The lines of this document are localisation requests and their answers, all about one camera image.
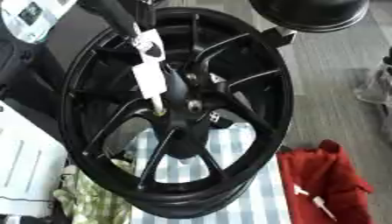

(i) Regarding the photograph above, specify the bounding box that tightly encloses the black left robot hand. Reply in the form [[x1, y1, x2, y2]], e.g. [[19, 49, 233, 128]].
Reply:
[[74, 0, 167, 67]]

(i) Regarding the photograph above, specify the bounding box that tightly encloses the white pin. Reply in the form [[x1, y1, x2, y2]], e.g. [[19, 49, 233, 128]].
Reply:
[[309, 195, 339, 222], [129, 60, 171, 116], [292, 184, 312, 197]]

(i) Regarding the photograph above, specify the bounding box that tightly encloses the black spoked wheel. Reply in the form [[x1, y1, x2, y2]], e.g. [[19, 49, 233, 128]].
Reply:
[[58, 6, 296, 220]]

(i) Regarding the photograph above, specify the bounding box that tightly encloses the black round tyre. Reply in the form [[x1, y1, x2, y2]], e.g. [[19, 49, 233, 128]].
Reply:
[[248, 0, 371, 33]]

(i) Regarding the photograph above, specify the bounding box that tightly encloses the red fabric bag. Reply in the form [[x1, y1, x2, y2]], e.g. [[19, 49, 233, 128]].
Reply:
[[276, 139, 377, 224]]

